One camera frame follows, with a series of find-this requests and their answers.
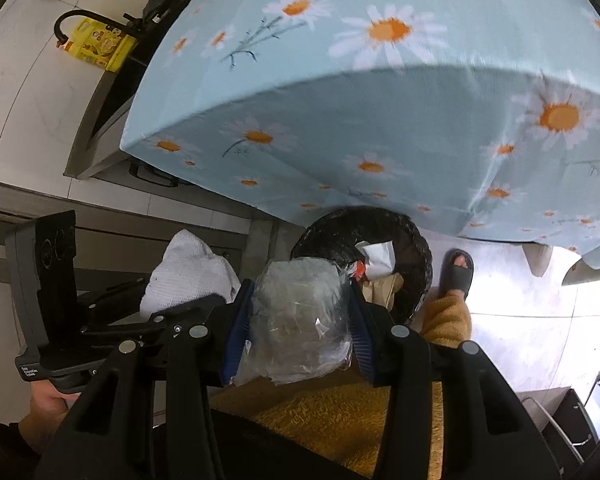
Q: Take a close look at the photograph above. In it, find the clear plastic cup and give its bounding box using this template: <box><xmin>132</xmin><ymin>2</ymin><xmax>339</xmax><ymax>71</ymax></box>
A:
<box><xmin>233</xmin><ymin>258</ymin><xmax>352</xmax><ymax>386</ymax></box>

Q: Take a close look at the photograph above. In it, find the white tissue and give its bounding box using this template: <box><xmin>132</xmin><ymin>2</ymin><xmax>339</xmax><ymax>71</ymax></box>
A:
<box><xmin>355</xmin><ymin>240</ymin><xmax>396</xmax><ymax>281</ymax></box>

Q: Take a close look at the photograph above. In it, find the white cloth front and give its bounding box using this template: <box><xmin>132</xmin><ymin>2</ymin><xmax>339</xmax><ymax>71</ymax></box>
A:
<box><xmin>140</xmin><ymin>230</ymin><xmax>240</xmax><ymax>320</ymax></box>

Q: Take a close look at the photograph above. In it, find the red white wrapper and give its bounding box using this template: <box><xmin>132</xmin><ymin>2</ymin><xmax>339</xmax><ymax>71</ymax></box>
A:
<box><xmin>351</xmin><ymin>261</ymin><xmax>366</xmax><ymax>282</ymax></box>

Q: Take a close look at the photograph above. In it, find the black lined trash bin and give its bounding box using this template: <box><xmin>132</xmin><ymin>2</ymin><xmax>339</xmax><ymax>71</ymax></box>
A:
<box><xmin>291</xmin><ymin>206</ymin><xmax>432</xmax><ymax>322</ymax></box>

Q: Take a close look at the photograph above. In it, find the person's left hand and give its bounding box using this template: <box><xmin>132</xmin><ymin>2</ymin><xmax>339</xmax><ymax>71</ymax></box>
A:
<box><xmin>30</xmin><ymin>380</ymin><xmax>80</xmax><ymax>417</ymax></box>

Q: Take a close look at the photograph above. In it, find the person's right sandaled foot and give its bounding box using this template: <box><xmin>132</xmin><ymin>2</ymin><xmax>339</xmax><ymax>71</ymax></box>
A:
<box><xmin>439</xmin><ymin>248</ymin><xmax>475</xmax><ymax>300</ymax></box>

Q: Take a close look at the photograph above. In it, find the daisy print blue tablecloth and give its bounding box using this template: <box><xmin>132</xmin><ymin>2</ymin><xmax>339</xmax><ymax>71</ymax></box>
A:
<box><xmin>120</xmin><ymin>0</ymin><xmax>600</xmax><ymax>269</ymax></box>

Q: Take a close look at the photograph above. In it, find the black sink basin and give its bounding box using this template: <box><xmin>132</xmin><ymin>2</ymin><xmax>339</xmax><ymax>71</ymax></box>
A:
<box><xmin>83</xmin><ymin>36</ymin><xmax>162</xmax><ymax>139</ymax></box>

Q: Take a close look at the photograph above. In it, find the yellow cooking oil jug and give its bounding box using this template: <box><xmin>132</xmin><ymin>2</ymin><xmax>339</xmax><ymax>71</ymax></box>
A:
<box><xmin>56</xmin><ymin>18</ymin><xmax>137</xmax><ymax>73</ymax></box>

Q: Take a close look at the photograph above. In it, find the black sink faucet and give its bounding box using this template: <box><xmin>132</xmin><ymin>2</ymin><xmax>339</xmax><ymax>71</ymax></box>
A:
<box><xmin>53</xmin><ymin>9</ymin><xmax>145</xmax><ymax>46</ymax></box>

